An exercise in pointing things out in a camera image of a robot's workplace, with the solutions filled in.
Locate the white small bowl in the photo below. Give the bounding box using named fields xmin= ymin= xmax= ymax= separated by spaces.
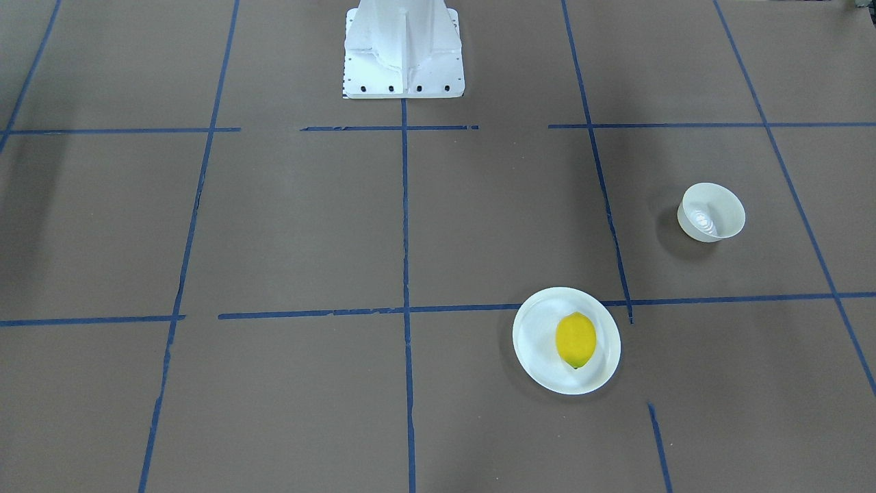
xmin=677 ymin=182 xmax=747 ymax=243

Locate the yellow lemon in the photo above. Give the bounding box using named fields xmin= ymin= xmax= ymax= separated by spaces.
xmin=556 ymin=312 xmax=597 ymax=369

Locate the white round plate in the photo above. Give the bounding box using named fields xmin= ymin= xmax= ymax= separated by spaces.
xmin=513 ymin=287 xmax=621 ymax=396

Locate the white pedestal column base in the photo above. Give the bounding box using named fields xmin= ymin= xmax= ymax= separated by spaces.
xmin=342 ymin=1 xmax=466 ymax=99

